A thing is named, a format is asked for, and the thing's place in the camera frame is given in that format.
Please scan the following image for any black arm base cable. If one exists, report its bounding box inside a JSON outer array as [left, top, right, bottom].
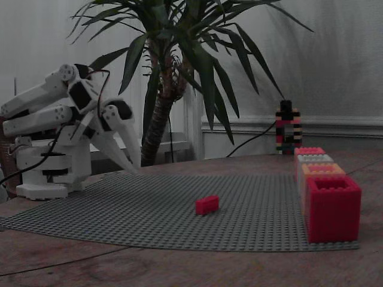
[[0, 124, 66, 184]]

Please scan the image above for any white lego box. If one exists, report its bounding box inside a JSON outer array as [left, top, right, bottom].
[[296, 154, 335, 183]]

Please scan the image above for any red plastic brick piece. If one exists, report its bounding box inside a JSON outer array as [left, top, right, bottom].
[[306, 176, 363, 244]]

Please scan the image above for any small black camera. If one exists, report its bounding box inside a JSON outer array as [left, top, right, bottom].
[[279, 99, 293, 121]]

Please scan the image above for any black camera cable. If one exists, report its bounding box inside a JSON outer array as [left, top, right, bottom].
[[224, 120, 279, 158]]

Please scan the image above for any pink lego box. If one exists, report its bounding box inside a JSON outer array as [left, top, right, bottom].
[[293, 146, 327, 164]]

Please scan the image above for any orange lego box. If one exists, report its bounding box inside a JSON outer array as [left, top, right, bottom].
[[300, 163, 347, 216]]

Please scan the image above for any multicoloured Lego tower stand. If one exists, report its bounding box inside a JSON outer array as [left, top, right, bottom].
[[275, 108, 302, 156]]

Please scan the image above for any thin black table cable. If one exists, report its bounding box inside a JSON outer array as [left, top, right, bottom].
[[0, 245, 134, 277]]

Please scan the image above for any green palm house plant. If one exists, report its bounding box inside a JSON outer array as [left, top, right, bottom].
[[66, 0, 315, 167]]

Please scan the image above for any grey Lego baseplate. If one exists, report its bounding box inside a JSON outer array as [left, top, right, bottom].
[[0, 172, 361, 254]]

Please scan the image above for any red black arm wire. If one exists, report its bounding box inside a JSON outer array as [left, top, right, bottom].
[[86, 69, 111, 120]]

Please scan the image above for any red Lego brick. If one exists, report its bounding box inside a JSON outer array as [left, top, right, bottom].
[[195, 194, 220, 216]]

